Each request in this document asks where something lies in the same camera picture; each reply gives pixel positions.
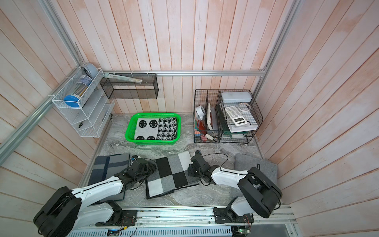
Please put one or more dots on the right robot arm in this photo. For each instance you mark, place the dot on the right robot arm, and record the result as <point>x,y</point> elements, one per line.
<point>259,194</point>

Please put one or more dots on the green plastic basket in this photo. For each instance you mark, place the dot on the green plastic basket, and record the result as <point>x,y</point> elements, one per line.
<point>129,135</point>

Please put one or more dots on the white tape roll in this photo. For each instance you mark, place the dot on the white tape roll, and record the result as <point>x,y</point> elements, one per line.
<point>200,112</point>

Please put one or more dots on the white calculator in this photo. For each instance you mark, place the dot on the white calculator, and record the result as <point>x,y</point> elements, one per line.
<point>236,116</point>

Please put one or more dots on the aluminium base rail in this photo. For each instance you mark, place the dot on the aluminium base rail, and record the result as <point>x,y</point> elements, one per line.
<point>196,221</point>

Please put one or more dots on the grey felt mat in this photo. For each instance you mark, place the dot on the grey felt mat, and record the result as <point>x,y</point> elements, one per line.
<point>245,162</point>

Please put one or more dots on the white mesh wall shelf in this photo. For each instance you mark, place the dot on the white mesh wall shelf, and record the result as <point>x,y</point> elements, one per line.
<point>95,109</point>

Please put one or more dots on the grey round bowl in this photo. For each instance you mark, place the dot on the grey round bowl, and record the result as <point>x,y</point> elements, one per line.
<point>90,70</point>

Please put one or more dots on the black mesh wall basket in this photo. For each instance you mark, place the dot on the black mesh wall basket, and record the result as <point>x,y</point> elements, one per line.
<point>148,89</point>

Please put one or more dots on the grey black checkered scarf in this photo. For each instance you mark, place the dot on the grey black checkered scarf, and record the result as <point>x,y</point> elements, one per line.
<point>171,174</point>

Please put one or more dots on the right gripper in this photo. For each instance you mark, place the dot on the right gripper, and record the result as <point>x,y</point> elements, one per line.
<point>191,171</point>

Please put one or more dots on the green book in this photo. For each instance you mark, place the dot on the green book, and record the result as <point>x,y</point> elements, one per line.
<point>225,128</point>

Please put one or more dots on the black white smiley scarf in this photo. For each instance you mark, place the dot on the black white smiley scarf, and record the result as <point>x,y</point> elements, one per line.
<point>162,129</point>

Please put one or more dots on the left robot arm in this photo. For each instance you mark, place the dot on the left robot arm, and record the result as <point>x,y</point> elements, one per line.
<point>70,209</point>

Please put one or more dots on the blue capped clear tube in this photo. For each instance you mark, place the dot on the blue capped clear tube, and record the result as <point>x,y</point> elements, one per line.
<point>72,99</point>

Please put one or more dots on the white flat box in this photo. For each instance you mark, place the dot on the white flat box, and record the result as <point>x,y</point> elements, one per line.
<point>236,97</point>

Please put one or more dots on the grey navy striped scarf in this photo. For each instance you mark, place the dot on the grey navy striped scarf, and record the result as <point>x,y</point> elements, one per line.
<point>107,166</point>

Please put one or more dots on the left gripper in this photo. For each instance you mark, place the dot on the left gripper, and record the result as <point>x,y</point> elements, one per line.
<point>150,168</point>

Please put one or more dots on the black wire grid organizer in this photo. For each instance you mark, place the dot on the black wire grid organizer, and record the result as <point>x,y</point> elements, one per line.
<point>225,116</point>

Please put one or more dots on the white notebook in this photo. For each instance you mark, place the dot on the white notebook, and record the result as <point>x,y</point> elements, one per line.
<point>251,126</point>

